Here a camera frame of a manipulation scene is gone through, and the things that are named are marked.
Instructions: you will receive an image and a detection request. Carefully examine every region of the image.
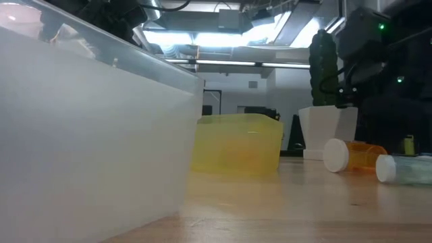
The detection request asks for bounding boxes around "bright ceiling light panel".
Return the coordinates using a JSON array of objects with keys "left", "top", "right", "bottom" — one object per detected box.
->
[{"left": 143, "top": 29, "right": 252, "bottom": 48}]

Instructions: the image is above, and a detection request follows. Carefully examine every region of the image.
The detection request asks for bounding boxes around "clear pill bottle white cap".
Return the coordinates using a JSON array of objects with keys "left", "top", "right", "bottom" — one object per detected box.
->
[{"left": 375, "top": 154, "right": 432, "bottom": 186}]

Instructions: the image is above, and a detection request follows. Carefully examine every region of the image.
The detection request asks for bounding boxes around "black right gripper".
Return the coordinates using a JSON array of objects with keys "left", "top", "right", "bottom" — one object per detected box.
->
[{"left": 359, "top": 94, "right": 432, "bottom": 141}]

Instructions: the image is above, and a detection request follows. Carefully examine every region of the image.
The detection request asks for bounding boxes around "yellow translucent plastic bin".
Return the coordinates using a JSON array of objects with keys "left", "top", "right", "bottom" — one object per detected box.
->
[{"left": 191, "top": 113, "right": 284, "bottom": 176}]

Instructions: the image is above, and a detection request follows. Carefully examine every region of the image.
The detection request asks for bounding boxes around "white faceted plant pot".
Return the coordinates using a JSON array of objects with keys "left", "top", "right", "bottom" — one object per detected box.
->
[{"left": 298, "top": 105, "right": 358, "bottom": 161}]

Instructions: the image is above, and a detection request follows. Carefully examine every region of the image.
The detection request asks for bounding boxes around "clear translucent plastic bin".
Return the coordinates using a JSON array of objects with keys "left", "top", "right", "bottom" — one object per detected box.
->
[{"left": 0, "top": 0, "right": 205, "bottom": 243}]

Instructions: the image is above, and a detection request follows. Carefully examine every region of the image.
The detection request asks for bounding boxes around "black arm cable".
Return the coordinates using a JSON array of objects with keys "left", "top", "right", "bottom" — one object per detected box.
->
[{"left": 140, "top": 0, "right": 192, "bottom": 13}]

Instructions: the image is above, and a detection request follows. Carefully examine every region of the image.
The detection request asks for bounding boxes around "grey ceiling box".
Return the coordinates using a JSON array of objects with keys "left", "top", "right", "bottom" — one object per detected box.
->
[{"left": 218, "top": 9, "right": 241, "bottom": 30}]

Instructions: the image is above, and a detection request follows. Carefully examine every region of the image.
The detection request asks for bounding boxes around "ceiling light strip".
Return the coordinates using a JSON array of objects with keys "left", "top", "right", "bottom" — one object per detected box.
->
[
  {"left": 195, "top": 59, "right": 257, "bottom": 67},
  {"left": 261, "top": 62, "right": 311, "bottom": 70}
]

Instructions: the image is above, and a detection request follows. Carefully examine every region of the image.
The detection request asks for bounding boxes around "orange pill bottle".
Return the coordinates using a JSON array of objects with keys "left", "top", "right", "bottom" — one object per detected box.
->
[{"left": 323, "top": 138, "right": 388, "bottom": 173}]

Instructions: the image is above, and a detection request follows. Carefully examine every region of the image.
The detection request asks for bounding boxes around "yellow-green water bottle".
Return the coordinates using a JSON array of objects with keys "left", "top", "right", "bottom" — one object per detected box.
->
[{"left": 404, "top": 134, "right": 415, "bottom": 156}]

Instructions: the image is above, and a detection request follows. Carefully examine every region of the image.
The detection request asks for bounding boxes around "black frame rail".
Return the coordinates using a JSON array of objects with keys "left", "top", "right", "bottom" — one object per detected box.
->
[{"left": 279, "top": 150, "right": 432, "bottom": 159}]

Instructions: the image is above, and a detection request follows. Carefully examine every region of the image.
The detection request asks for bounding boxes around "black stand frame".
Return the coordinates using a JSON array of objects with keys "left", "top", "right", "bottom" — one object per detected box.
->
[{"left": 202, "top": 89, "right": 223, "bottom": 115}]

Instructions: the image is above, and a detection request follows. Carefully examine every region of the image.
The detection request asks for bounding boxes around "tall green cactus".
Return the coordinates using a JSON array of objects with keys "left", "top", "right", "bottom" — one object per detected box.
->
[{"left": 308, "top": 29, "right": 340, "bottom": 107}]

